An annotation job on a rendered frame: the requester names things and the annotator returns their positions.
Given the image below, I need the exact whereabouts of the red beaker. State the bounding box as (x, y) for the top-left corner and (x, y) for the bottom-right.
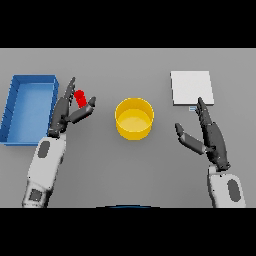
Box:
(73, 89), (88, 109)

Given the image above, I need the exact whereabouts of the pale square measuring scale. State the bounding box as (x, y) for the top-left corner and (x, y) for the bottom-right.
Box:
(170, 70), (215, 112)

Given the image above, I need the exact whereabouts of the yellow bowl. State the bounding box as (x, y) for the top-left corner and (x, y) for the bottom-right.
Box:
(114, 97), (155, 141)

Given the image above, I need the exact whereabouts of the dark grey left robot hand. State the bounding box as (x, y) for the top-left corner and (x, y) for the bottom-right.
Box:
(47, 76), (97, 139)

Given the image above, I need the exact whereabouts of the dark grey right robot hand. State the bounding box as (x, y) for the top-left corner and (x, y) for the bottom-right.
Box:
(174, 96), (232, 173)

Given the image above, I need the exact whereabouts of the blue tray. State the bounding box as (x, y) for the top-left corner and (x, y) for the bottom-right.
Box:
(0, 74), (60, 147)

